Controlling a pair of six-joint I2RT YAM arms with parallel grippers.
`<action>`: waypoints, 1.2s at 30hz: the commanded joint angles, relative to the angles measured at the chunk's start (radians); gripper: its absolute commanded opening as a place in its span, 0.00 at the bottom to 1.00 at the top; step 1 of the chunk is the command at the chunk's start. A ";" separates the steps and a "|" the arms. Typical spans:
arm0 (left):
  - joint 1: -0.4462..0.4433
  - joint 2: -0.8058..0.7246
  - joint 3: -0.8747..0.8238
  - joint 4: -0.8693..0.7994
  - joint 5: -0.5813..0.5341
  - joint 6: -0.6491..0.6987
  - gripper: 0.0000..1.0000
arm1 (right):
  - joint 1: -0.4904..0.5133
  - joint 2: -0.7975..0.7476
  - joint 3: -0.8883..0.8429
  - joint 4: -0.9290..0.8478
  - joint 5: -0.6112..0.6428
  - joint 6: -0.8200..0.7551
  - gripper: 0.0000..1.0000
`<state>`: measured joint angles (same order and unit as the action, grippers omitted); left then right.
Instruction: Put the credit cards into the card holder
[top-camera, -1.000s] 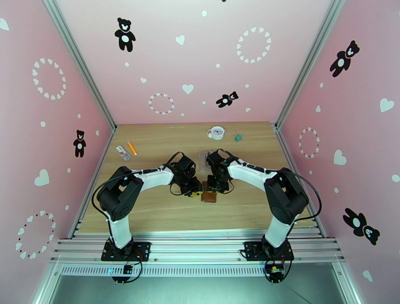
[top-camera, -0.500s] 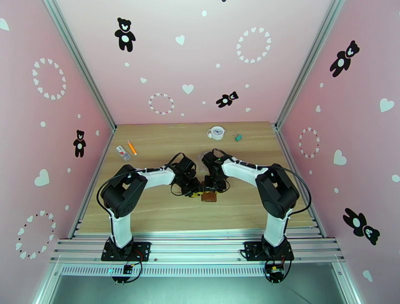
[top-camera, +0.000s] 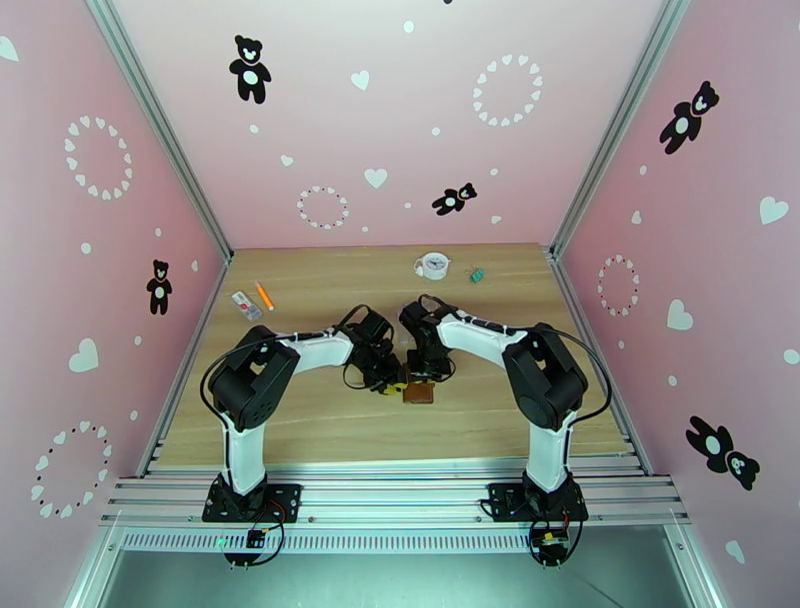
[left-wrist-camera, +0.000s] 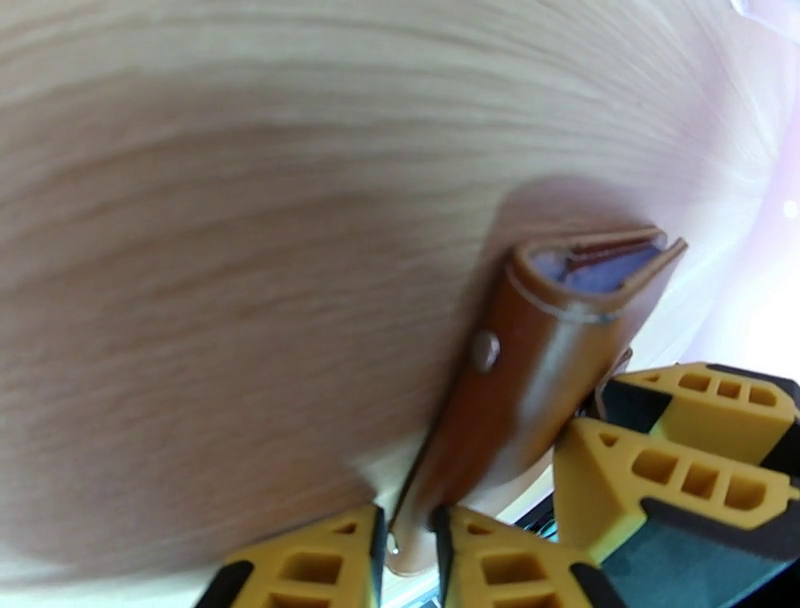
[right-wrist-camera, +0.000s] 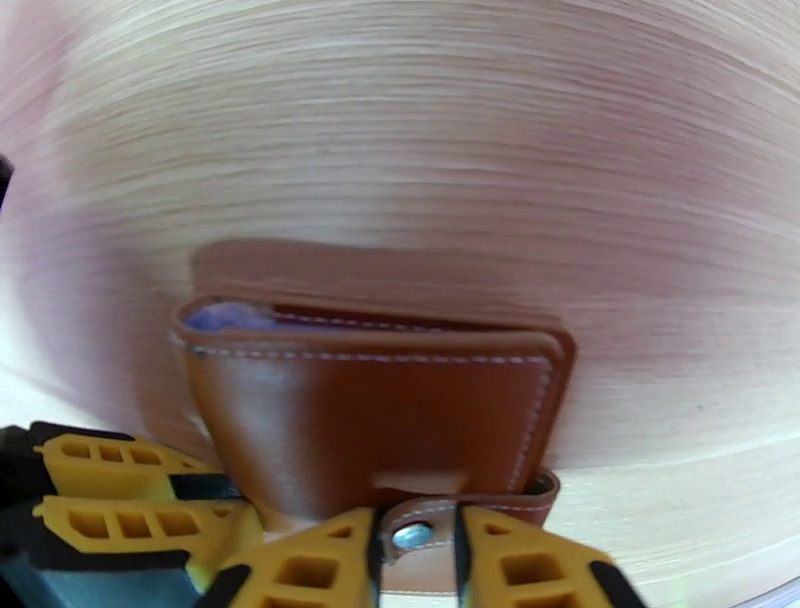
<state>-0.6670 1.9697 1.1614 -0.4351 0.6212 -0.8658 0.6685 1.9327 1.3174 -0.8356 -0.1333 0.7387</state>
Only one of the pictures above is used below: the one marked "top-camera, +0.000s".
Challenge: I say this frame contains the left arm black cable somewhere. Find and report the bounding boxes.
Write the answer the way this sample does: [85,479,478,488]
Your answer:
[199,304,379,439]

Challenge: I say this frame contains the aluminium frame post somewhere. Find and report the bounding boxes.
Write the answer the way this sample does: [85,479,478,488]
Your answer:
[549,0,696,259]
[84,0,234,261]

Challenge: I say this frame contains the aluminium side rail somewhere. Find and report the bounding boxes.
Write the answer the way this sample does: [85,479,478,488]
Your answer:
[548,249,653,478]
[134,252,234,479]

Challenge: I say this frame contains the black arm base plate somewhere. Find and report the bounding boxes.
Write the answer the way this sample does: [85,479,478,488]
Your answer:
[201,482,305,524]
[481,481,590,524]

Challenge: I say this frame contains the brown leather card holder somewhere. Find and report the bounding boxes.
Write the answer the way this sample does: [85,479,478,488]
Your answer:
[401,368,439,406]

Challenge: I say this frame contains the black yellow connector module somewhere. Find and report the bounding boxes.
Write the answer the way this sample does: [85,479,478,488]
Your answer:
[531,527,573,567]

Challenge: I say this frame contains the black bear wall sticker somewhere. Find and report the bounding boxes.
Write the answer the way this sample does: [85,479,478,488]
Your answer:
[659,80,721,156]
[146,259,174,316]
[228,35,273,105]
[685,415,761,492]
[431,182,478,218]

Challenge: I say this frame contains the perforated metal vent strip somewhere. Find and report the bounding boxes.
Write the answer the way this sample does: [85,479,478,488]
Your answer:
[118,529,675,555]

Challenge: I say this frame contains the aluminium rail deck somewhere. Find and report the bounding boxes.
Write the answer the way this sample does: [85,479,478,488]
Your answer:
[98,454,692,530]

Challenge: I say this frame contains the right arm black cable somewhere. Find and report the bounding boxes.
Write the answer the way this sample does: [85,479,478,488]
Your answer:
[417,293,613,436]

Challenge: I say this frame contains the clear small staple box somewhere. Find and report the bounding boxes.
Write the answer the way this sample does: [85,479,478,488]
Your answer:
[230,289,264,324]

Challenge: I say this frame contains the small white alarm clock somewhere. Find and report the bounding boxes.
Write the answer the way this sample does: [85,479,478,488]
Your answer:
[412,251,453,281]

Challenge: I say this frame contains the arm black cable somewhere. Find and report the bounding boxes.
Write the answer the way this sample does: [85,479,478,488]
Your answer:
[417,293,613,436]
[199,304,379,439]

